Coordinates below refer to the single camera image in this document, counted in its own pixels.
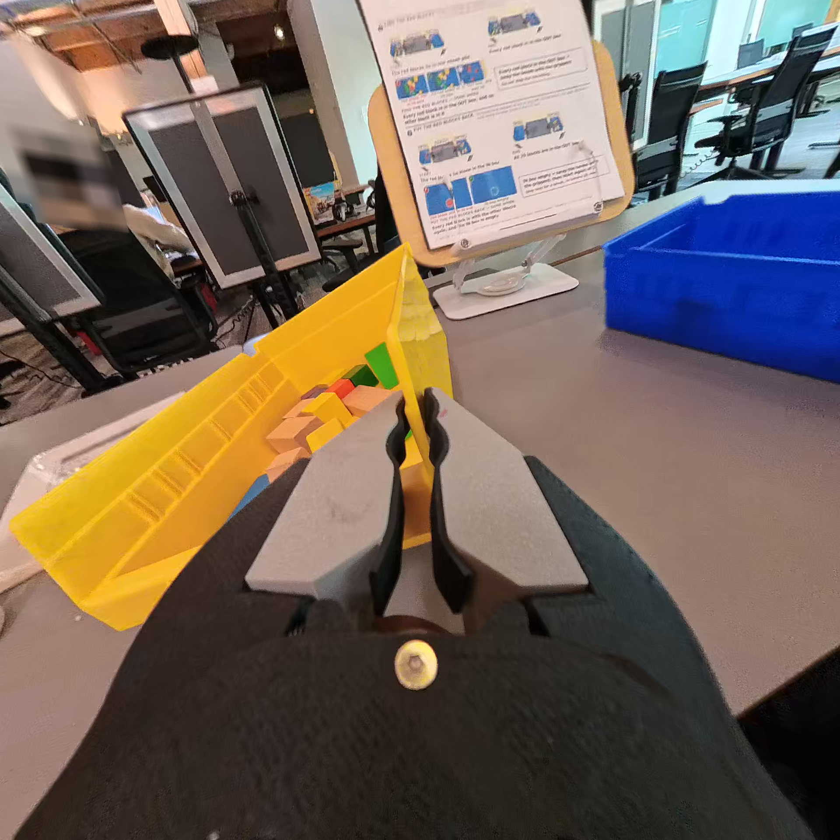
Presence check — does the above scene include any laminated label sheet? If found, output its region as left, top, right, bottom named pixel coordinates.
left=0, top=392, right=186, bottom=595

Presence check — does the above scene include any white stand base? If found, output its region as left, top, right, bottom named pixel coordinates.
left=432, top=261, right=581, bottom=322

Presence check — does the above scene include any pile of coloured wooden blocks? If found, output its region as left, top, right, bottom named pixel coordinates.
left=262, top=341, right=429, bottom=487

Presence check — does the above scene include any colourful toy box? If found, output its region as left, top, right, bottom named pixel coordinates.
left=302, top=181, right=340, bottom=225

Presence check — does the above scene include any black floor lamp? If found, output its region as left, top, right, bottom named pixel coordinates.
left=140, top=35, right=200, bottom=94

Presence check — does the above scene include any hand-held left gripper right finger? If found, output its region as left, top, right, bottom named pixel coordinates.
left=424, top=386, right=589, bottom=616

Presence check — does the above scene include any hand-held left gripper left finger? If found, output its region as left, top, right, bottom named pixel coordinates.
left=245, top=390, right=408, bottom=616

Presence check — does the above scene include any yellow plastic bin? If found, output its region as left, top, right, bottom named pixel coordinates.
left=8, top=241, right=454, bottom=632

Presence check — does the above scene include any blue plastic bin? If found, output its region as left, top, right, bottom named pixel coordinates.
left=602, top=190, right=840, bottom=385

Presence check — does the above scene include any grey framed panel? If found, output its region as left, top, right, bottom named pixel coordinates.
left=122, top=80, right=324, bottom=291
left=0, top=182, right=104, bottom=320

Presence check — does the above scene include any black panel tripod stand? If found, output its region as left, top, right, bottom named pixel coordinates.
left=225, top=189, right=304, bottom=330

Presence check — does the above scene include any blue half-round wooden piece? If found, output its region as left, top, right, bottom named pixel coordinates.
left=228, top=474, right=271, bottom=519

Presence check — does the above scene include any black office chair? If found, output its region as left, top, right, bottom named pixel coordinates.
left=320, top=238, right=370, bottom=293
left=632, top=61, right=711, bottom=202
left=694, top=25, right=840, bottom=182
left=58, top=225, right=219, bottom=380

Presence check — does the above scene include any printed instruction sheet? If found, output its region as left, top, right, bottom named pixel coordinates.
left=356, top=0, right=626, bottom=252

